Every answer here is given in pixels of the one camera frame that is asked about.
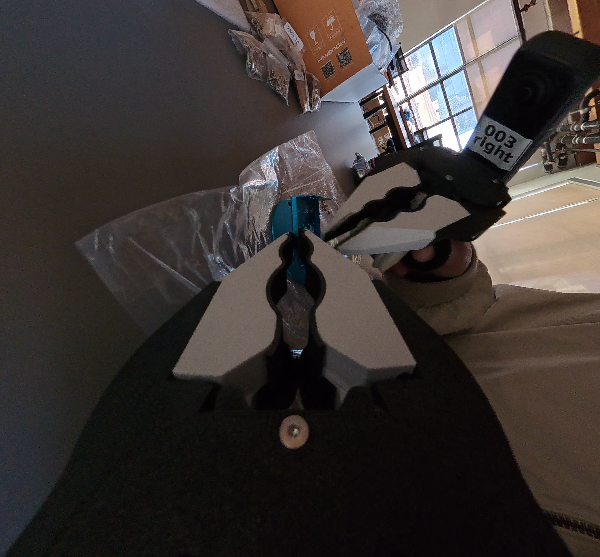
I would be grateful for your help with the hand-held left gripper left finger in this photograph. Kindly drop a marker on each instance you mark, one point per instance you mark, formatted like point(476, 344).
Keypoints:
point(225, 332)

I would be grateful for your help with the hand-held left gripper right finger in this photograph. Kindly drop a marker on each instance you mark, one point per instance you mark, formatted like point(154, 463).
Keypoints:
point(365, 332)

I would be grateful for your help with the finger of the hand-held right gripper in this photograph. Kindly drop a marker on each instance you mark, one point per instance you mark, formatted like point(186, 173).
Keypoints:
point(379, 186)
point(412, 226)

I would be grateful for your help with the blue U-shaped metal bracket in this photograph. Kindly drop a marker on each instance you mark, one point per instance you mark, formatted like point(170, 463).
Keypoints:
point(304, 219)

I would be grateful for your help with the blue round metal plate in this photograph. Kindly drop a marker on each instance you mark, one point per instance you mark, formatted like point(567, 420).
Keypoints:
point(280, 219)

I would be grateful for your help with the grey desk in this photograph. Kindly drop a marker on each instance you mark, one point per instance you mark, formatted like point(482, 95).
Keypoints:
point(93, 121)

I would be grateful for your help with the person's right hand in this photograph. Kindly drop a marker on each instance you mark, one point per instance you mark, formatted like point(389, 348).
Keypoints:
point(461, 257)

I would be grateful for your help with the crumpled silver foil bag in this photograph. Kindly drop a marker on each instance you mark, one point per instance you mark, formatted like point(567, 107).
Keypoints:
point(361, 165)

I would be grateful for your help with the wooden shelf with boxes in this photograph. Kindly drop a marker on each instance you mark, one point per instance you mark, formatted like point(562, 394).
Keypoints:
point(379, 121)

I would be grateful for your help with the large grid window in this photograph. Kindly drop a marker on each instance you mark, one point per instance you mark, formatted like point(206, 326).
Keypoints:
point(445, 78)

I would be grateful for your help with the large clear plastic bag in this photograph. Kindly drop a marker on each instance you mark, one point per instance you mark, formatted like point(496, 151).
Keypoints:
point(164, 238)

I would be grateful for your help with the black insulated pipe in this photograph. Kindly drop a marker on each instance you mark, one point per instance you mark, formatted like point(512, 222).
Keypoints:
point(576, 139)
point(581, 126)

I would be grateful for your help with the curved black pipe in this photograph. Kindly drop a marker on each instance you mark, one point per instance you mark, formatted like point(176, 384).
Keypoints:
point(588, 102)

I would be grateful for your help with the pile of clear screw bags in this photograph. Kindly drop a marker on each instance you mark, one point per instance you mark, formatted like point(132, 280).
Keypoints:
point(272, 60)

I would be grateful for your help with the bubble wrap pouch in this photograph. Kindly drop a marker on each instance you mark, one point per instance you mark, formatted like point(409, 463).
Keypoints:
point(379, 18)

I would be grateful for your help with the orange cardboard box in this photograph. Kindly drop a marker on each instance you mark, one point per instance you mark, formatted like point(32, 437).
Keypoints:
point(309, 3)

